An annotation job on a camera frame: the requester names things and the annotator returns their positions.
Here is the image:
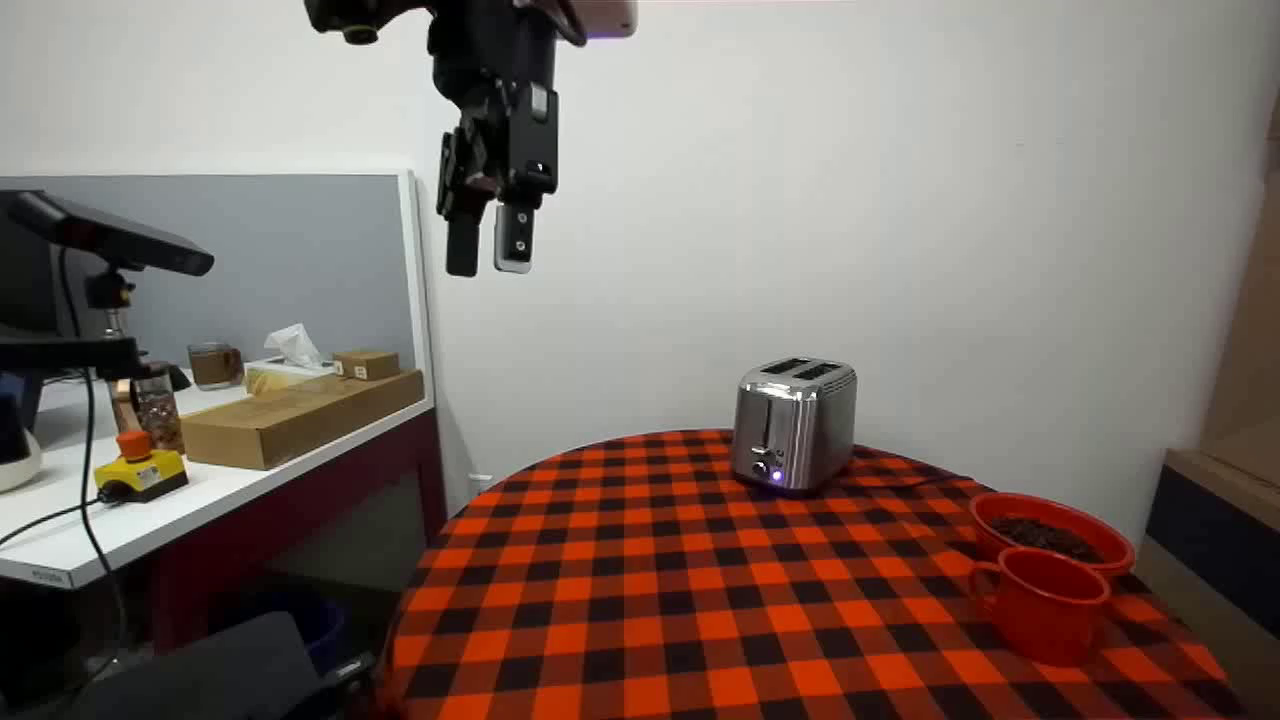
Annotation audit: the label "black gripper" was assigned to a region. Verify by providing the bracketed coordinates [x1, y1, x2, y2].
[425, 0, 564, 283]

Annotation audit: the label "silver two-slot toaster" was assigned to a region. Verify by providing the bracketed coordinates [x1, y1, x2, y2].
[727, 352, 861, 499]

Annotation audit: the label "small cardboard box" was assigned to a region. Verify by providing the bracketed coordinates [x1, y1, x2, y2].
[332, 348, 404, 383]

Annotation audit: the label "grey partition panel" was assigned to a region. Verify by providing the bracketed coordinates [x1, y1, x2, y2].
[0, 167, 433, 406]

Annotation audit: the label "tissue box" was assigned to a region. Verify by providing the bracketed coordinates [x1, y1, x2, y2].
[241, 319, 349, 401]

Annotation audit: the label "flat cardboard box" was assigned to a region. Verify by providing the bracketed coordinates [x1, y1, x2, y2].
[177, 370, 430, 472]

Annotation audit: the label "small brown box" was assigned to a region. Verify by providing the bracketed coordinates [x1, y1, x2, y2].
[185, 340, 247, 388]

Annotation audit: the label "brown shiny cup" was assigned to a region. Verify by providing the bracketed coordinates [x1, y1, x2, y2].
[110, 372, 185, 457]

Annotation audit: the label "white desk with red front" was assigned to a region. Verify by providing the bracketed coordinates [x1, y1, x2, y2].
[0, 376, 452, 657]

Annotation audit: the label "orange black checkered tablecloth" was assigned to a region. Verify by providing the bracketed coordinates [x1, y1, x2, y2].
[373, 423, 1254, 720]

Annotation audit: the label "yellow toy with orange top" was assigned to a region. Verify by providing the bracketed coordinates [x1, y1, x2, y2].
[92, 423, 193, 509]

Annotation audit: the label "black chair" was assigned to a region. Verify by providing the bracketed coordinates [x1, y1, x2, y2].
[74, 609, 382, 720]

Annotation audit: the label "red bowl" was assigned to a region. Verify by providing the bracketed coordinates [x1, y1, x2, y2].
[968, 489, 1137, 582]

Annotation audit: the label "coffee beans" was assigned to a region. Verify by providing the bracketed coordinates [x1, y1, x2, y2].
[997, 516, 1106, 563]

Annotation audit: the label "red mug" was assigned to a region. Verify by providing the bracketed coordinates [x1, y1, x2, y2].
[968, 543, 1115, 670]

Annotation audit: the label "wooden cabinet with dark panel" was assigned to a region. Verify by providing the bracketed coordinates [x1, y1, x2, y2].
[1140, 94, 1280, 720]

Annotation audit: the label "black camera on stand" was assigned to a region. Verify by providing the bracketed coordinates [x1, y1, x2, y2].
[0, 190, 219, 345]

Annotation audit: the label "black hanging cable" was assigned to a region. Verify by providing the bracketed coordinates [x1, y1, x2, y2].
[0, 249, 134, 646]

